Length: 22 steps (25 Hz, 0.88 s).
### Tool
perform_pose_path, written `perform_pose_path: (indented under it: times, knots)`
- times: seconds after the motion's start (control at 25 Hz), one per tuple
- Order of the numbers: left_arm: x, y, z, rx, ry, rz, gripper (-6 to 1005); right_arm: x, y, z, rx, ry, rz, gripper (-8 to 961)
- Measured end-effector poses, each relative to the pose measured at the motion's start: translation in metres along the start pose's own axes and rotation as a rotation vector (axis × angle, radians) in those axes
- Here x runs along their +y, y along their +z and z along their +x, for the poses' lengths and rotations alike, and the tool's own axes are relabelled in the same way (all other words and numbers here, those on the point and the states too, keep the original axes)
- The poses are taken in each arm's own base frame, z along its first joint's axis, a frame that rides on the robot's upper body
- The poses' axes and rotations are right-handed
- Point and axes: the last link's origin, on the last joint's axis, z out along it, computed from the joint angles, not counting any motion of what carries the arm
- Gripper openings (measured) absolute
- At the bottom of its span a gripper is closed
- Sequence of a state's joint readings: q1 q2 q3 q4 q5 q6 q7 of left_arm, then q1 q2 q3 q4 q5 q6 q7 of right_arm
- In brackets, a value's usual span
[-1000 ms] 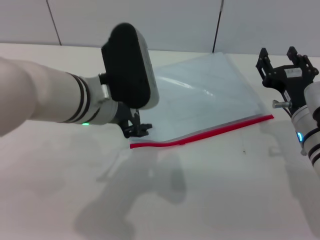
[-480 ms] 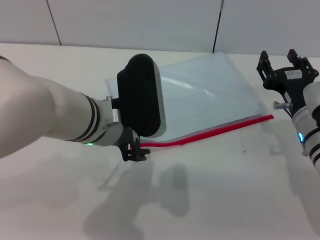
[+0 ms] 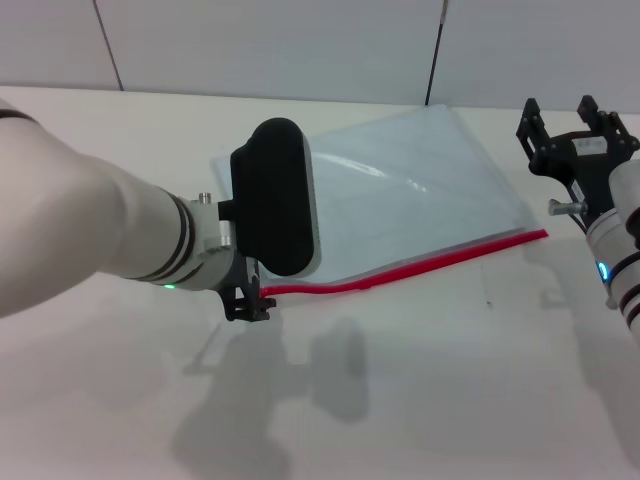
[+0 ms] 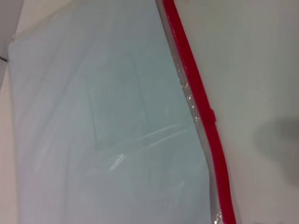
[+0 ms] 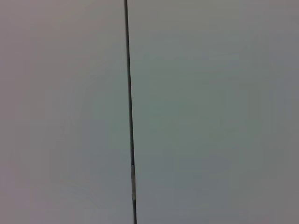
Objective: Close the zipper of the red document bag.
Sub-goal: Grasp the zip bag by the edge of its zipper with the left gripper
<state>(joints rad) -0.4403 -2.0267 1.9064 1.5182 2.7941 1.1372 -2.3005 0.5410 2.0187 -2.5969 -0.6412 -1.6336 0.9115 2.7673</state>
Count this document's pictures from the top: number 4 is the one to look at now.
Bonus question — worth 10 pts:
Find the clear document bag red zipper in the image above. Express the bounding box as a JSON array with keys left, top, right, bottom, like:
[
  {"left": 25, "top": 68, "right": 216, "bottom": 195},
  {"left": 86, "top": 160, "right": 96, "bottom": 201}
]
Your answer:
[{"left": 7, "top": 0, "right": 237, "bottom": 224}]

